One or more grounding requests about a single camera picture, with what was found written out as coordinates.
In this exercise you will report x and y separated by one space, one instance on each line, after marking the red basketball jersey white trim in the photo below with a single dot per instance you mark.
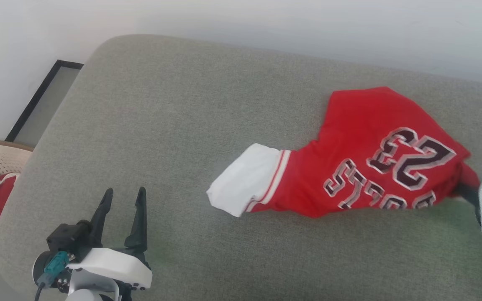
349 125

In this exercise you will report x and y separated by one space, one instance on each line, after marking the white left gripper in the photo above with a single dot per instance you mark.
115 265

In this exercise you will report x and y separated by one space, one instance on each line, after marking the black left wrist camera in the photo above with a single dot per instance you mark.
67 238

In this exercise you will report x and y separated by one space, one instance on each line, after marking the grey fabric sofa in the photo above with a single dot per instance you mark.
182 125

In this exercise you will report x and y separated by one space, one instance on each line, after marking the black framed grey panel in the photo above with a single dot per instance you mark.
42 108

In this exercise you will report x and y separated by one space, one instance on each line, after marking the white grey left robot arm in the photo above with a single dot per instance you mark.
84 296

